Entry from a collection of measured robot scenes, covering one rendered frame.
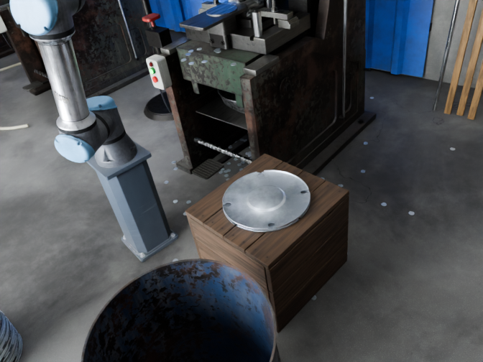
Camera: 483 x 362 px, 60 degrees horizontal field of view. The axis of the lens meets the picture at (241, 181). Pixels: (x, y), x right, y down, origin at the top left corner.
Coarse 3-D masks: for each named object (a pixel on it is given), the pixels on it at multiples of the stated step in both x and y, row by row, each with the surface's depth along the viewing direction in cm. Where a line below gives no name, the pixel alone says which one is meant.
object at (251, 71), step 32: (320, 0) 174; (352, 0) 185; (320, 32) 178; (352, 32) 194; (256, 64) 155; (288, 64) 165; (320, 64) 183; (352, 64) 206; (256, 96) 156; (288, 96) 173; (320, 96) 195; (352, 96) 217; (256, 128) 163; (288, 128) 183; (320, 128) 205; (352, 128) 223; (288, 160) 193; (320, 160) 205
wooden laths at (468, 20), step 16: (448, 32) 209; (464, 32) 203; (480, 32) 200; (448, 48) 212; (464, 48) 206; (480, 48) 204; (464, 80) 214; (480, 80) 208; (448, 96) 222; (464, 96) 218; (480, 96) 212; (448, 112) 225
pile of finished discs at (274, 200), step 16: (256, 176) 149; (272, 176) 147; (288, 176) 146; (240, 192) 143; (256, 192) 141; (272, 192) 139; (288, 192) 139; (304, 192) 140; (224, 208) 138; (240, 208) 136; (256, 208) 135; (272, 208) 134; (288, 208) 133; (304, 208) 132; (240, 224) 130; (256, 224) 130; (272, 224) 130; (288, 224) 129
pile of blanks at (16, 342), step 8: (0, 312) 142; (0, 320) 140; (8, 320) 147; (0, 328) 139; (8, 328) 143; (0, 336) 137; (8, 336) 141; (16, 336) 146; (0, 344) 138; (8, 344) 140; (16, 344) 146; (0, 352) 137; (8, 352) 141; (16, 352) 144; (0, 360) 137; (8, 360) 140; (16, 360) 144
